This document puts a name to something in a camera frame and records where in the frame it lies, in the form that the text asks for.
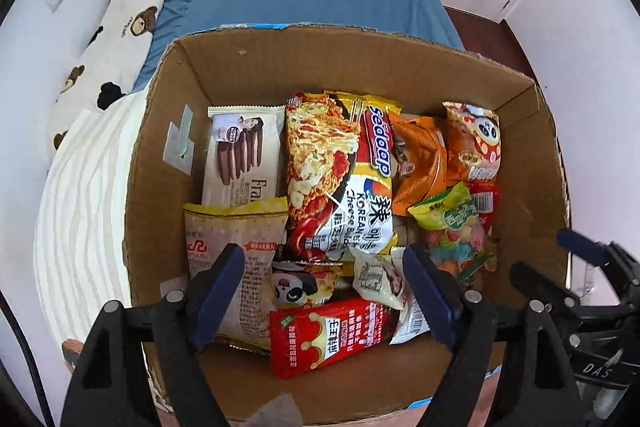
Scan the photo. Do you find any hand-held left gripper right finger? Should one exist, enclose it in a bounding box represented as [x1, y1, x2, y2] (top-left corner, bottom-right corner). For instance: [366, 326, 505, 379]
[402, 244, 583, 427]

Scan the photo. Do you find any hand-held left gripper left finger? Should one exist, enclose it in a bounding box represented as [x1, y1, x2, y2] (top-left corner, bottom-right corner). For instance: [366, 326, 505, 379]
[60, 243, 247, 427]

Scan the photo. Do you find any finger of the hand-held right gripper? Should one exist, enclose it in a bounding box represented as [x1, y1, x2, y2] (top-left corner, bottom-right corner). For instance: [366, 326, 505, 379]
[556, 227, 640, 288]
[509, 261, 586, 308]

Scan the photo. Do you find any small white snack packet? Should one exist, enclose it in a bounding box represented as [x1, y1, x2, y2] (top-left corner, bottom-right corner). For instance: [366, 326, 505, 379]
[352, 246, 431, 345]

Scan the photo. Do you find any beige snack packet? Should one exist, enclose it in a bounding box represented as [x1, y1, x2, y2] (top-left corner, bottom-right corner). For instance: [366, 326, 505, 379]
[182, 197, 290, 350]

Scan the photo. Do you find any green gummy candy packet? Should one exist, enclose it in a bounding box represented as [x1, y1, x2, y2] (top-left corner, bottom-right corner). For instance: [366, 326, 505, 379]
[407, 182, 498, 285]

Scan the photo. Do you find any small panda print snack packet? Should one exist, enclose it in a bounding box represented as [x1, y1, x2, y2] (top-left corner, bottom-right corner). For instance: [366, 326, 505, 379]
[271, 259, 346, 310]

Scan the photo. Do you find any small red snack packet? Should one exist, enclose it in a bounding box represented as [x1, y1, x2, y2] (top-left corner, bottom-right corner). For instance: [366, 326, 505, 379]
[467, 181, 501, 228]

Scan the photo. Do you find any red crown print snack packet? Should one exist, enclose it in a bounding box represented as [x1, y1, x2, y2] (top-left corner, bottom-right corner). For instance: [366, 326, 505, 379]
[269, 298, 401, 379]

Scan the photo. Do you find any orange snack packet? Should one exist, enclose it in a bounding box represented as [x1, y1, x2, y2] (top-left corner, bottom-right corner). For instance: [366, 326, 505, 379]
[389, 112, 448, 218]

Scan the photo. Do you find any white chocolate biscuit packet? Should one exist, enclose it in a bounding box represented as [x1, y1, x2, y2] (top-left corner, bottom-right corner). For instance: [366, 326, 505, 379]
[201, 106, 286, 208]

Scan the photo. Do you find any large panda print snack packet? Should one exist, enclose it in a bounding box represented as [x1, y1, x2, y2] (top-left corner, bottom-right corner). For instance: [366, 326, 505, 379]
[442, 102, 502, 185]

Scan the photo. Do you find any yellow red noodle packet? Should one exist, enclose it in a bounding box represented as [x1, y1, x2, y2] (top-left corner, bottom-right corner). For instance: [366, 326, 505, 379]
[285, 91, 403, 264]

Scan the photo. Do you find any brown cardboard box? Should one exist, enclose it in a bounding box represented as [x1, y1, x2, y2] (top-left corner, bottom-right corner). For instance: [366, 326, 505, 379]
[122, 23, 572, 425]

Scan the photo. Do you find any white striped blanket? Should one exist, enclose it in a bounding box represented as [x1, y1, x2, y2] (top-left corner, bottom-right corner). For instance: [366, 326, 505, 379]
[32, 97, 166, 413]

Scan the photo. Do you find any bear print long pillow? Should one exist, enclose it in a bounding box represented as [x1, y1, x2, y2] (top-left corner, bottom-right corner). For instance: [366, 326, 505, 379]
[45, 0, 169, 158]

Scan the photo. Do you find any black cable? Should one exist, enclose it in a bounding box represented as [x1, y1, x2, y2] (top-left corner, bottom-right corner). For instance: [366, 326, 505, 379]
[0, 292, 56, 427]

